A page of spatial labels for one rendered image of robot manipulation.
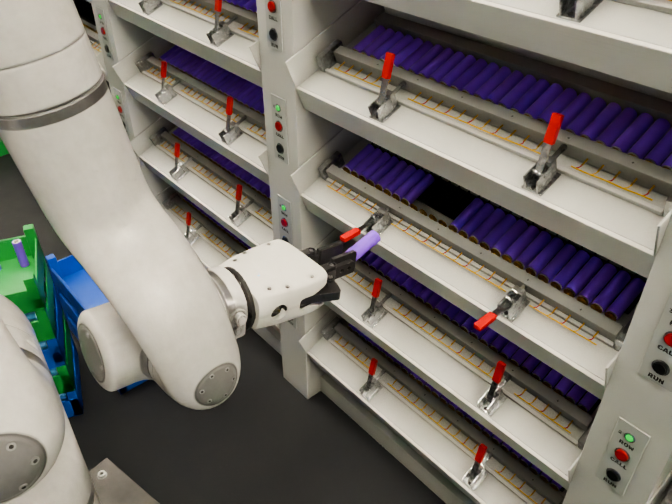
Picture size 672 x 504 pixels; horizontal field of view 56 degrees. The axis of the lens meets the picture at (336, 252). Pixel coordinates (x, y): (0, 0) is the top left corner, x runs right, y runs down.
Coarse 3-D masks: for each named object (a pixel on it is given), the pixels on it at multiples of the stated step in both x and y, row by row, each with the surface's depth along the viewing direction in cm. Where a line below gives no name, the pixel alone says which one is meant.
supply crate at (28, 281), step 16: (32, 224) 136; (0, 240) 135; (32, 240) 136; (0, 256) 137; (16, 256) 138; (32, 256) 139; (0, 272) 134; (16, 272) 134; (32, 272) 134; (0, 288) 130; (16, 288) 130; (32, 288) 122; (16, 304) 123; (32, 304) 124
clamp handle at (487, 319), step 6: (510, 300) 86; (498, 306) 86; (504, 306) 86; (510, 306) 86; (492, 312) 85; (498, 312) 85; (480, 318) 84; (486, 318) 84; (492, 318) 84; (474, 324) 83; (480, 324) 83; (486, 324) 83; (480, 330) 83
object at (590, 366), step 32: (320, 160) 114; (320, 192) 113; (352, 224) 106; (448, 224) 101; (384, 256) 104; (416, 256) 99; (448, 256) 97; (448, 288) 93; (480, 288) 92; (544, 320) 86; (544, 352) 84; (576, 352) 82; (608, 352) 81
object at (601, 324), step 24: (336, 168) 112; (360, 192) 108; (408, 216) 101; (456, 240) 95; (480, 264) 93; (504, 264) 90; (528, 288) 87; (552, 288) 86; (552, 312) 85; (576, 312) 83
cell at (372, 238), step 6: (366, 234) 83; (372, 234) 83; (378, 234) 83; (360, 240) 82; (366, 240) 82; (372, 240) 82; (378, 240) 83; (354, 246) 82; (360, 246) 82; (366, 246) 82; (372, 246) 83; (360, 252) 82
